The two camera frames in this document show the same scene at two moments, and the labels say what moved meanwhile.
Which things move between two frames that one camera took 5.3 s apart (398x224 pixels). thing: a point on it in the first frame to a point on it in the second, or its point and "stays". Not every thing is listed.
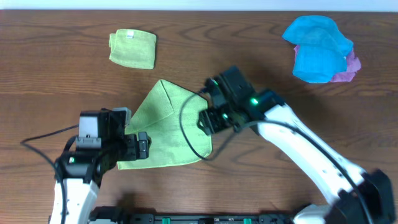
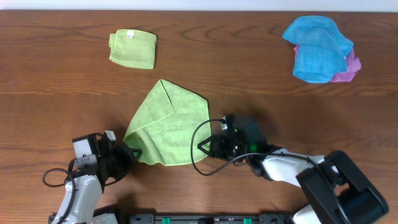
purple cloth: [353, 66] stays
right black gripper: [206, 118] to [217, 148]
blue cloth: [321, 50] stays
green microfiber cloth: [170, 115] stays
